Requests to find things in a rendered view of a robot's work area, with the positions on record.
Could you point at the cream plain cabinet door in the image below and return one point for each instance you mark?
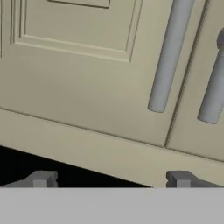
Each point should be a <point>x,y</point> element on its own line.
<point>198,134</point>

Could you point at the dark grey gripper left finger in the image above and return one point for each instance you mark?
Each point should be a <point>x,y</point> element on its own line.
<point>43,178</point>

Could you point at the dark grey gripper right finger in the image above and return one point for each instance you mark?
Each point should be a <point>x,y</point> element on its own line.
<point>179,178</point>

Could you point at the cream cabinet base frame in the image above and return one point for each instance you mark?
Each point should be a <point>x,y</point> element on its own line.
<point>102,151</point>

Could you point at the cream panelled cabinet door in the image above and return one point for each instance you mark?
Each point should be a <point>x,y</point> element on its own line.
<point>73,75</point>

